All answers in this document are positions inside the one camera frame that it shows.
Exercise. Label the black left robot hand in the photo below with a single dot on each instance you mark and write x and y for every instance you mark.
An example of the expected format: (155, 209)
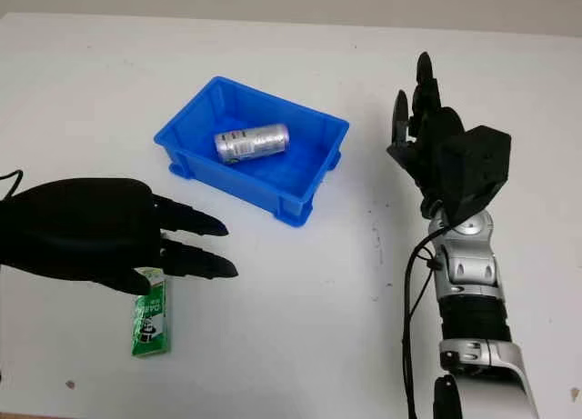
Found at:
(82, 228)

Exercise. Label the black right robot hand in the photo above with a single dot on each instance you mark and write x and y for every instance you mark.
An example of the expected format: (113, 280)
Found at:
(429, 151)

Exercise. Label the green snack packet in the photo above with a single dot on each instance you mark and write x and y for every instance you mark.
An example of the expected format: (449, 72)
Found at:
(150, 323)

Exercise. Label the purple roll of bags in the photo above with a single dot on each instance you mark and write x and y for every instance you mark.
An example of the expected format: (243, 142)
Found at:
(252, 142)

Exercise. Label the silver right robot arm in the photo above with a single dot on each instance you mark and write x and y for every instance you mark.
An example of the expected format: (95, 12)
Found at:
(473, 273)

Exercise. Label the blue plastic tray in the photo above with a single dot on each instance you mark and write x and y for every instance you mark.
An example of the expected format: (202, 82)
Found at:
(254, 182)

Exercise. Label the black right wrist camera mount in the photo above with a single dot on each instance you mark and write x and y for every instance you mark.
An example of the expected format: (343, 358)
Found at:
(477, 169)

